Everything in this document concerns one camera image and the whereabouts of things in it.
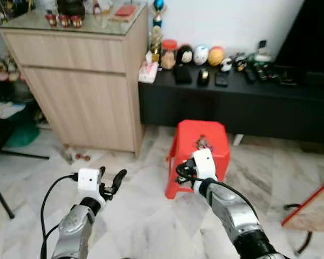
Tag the black round ornament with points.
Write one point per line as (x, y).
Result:
(70, 7)

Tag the black metal stand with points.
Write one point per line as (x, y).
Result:
(0, 135)

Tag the orange plush head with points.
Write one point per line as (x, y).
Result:
(216, 56)

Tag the green plastic bin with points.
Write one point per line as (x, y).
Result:
(24, 136)

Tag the pink tissue pack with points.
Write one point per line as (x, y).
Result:
(148, 73)

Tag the marble pattern board red edge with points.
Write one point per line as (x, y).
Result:
(313, 210)

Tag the black metal board leg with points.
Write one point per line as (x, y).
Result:
(291, 205)
(308, 242)

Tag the small gold trophy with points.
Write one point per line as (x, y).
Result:
(156, 43)

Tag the white console leg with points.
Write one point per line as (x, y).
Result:
(237, 140)

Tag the small black white plush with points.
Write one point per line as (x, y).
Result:
(240, 62)

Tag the small red dumbbell toy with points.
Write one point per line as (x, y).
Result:
(82, 157)

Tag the small red figurine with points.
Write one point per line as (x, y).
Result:
(51, 20)
(63, 21)
(76, 21)

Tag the white plush head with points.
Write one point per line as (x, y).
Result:
(201, 55)

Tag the key bunch with red tag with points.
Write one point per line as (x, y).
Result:
(203, 143)

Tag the black low tv console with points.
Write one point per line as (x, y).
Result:
(232, 108)

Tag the black plush head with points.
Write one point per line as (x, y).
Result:
(184, 55)

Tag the white green container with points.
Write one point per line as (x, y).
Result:
(262, 55)

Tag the blue and gold trophy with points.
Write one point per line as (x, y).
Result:
(159, 6)

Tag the red plastic stool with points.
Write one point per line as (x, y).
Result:
(186, 135)

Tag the small white panda plush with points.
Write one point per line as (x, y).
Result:
(226, 64)

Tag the light wooden cabinet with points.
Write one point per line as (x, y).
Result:
(81, 81)

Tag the red flat box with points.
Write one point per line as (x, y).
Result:
(124, 11)

